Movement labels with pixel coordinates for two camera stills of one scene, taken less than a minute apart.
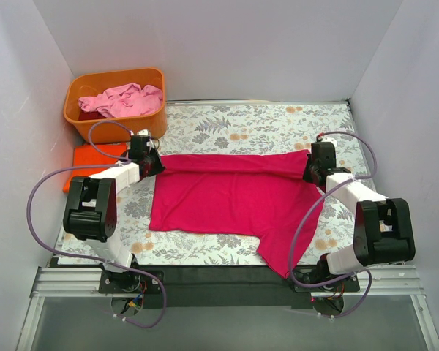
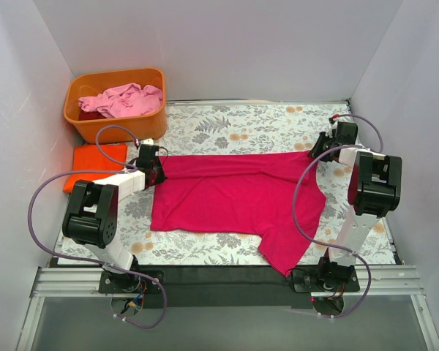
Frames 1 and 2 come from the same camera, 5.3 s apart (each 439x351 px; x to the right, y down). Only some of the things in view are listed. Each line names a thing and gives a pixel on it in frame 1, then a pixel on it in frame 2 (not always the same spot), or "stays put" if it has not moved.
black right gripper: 312,173 -> 319,147
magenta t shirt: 262,194 stays put
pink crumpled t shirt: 124,101 stays put
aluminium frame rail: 65,281 stays put
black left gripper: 152,164 -> 156,175
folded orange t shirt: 85,154 stays put
